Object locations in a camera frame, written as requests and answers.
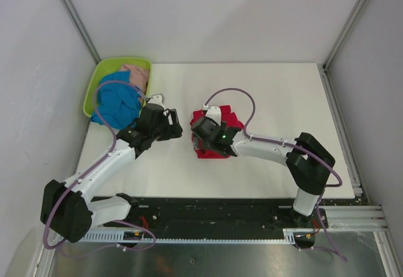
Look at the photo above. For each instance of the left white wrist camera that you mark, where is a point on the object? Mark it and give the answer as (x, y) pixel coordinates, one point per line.
(156, 101)

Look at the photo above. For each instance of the grey slotted cable duct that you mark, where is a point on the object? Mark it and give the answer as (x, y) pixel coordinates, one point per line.
(127, 236)

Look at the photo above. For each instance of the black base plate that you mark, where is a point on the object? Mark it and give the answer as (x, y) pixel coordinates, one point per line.
(278, 213)

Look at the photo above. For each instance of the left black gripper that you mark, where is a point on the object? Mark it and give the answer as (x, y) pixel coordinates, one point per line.
(175, 129)

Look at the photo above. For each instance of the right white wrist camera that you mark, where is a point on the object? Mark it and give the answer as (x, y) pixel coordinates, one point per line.
(212, 112)

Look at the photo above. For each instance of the blue t shirt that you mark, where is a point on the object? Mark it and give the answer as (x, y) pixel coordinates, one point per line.
(118, 104)

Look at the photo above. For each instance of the lime green plastic bin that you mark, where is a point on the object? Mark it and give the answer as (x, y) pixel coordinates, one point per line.
(105, 67)

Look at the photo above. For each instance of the left aluminium frame post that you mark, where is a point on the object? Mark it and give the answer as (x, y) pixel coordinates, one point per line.
(76, 20)

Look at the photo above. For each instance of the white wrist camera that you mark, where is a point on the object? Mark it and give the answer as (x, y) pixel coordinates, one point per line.
(156, 101)
(212, 112)

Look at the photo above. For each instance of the aluminium frame post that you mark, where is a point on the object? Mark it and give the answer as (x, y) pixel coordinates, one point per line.
(76, 20)
(349, 25)

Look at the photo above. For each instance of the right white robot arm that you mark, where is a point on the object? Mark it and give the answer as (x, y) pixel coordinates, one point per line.
(309, 163)

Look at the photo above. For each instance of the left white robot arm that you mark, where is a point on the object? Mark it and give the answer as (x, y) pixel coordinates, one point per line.
(68, 207)

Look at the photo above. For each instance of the beige pink t shirt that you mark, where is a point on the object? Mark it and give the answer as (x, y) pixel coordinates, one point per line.
(138, 76)

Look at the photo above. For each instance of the aluminium front rail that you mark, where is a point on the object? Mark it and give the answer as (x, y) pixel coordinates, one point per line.
(356, 218)

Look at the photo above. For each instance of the red t shirt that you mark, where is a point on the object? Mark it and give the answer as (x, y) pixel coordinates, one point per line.
(231, 120)

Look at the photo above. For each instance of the right aluminium frame post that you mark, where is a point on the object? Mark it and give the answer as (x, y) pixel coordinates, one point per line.
(349, 25)

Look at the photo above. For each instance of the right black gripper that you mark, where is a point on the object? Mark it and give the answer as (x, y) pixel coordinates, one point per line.
(196, 141)

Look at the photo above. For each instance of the right aluminium side rail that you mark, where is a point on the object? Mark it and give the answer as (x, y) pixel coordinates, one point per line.
(341, 131)

